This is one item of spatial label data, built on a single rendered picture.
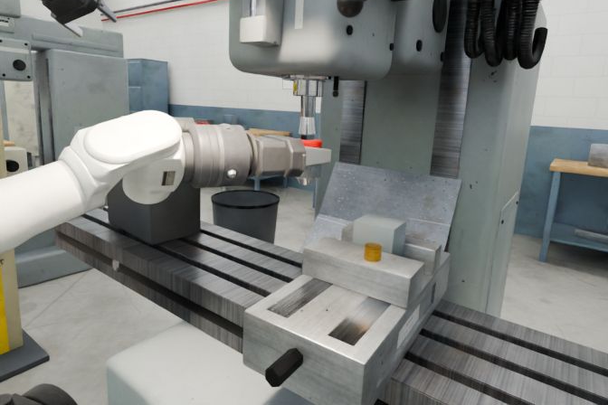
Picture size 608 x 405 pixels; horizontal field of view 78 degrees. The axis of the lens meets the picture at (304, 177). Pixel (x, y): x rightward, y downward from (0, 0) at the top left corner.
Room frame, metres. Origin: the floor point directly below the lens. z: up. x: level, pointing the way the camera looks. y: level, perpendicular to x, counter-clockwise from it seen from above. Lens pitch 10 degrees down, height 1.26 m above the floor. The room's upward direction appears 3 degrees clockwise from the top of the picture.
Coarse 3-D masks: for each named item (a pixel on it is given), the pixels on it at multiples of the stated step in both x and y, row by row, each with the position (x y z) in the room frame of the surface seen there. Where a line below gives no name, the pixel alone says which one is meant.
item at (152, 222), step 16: (112, 192) 0.86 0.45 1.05; (176, 192) 0.78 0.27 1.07; (192, 192) 0.81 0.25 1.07; (112, 208) 0.86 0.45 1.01; (128, 208) 0.80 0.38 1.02; (144, 208) 0.75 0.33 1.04; (160, 208) 0.75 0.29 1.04; (176, 208) 0.78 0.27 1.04; (192, 208) 0.81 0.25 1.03; (128, 224) 0.80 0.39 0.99; (144, 224) 0.75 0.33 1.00; (160, 224) 0.75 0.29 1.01; (176, 224) 0.78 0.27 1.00; (192, 224) 0.81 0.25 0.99; (144, 240) 0.76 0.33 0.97; (160, 240) 0.75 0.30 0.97
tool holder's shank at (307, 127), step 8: (304, 96) 0.59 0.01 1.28; (304, 104) 0.59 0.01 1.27; (312, 104) 0.59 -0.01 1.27; (304, 112) 0.59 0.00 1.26; (312, 112) 0.59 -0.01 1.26; (304, 120) 0.59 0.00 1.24; (312, 120) 0.59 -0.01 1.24; (304, 128) 0.59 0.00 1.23; (312, 128) 0.59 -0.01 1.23; (304, 136) 0.59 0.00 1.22; (312, 136) 0.59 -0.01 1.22
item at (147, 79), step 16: (128, 64) 7.35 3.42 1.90; (144, 64) 7.17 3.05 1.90; (160, 64) 7.45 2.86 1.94; (128, 80) 7.37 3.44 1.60; (144, 80) 7.16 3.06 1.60; (160, 80) 7.44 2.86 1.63; (16, 96) 7.05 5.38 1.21; (32, 96) 7.25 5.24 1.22; (128, 96) 7.38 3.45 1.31; (144, 96) 7.16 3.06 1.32; (160, 96) 7.44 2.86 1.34; (16, 112) 7.03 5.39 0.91; (32, 112) 7.23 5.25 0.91; (16, 128) 7.01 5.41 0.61; (32, 128) 7.21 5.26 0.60; (16, 144) 7.00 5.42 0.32; (32, 144) 7.20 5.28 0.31
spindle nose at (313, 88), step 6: (300, 84) 0.58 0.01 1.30; (306, 84) 0.58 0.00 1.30; (312, 84) 0.58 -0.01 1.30; (318, 84) 0.58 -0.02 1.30; (300, 90) 0.58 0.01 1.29; (306, 90) 0.58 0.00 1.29; (312, 90) 0.58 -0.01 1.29; (318, 90) 0.58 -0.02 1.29; (312, 96) 0.58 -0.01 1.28; (318, 96) 0.58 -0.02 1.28
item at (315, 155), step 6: (306, 150) 0.56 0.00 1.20; (312, 150) 0.57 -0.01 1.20; (318, 150) 0.57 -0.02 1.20; (324, 150) 0.58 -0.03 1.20; (330, 150) 0.59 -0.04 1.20; (306, 156) 0.56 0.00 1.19; (312, 156) 0.57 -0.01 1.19; (318, 156) 0.57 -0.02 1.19; (324, 156) 0.58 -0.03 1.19; (330, 156) 0.59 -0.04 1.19; (306, 162) 0.56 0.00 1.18; (312, 162) 0.57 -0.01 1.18; (318, 162) 0.57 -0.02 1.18; (324, 162) 0.58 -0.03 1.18
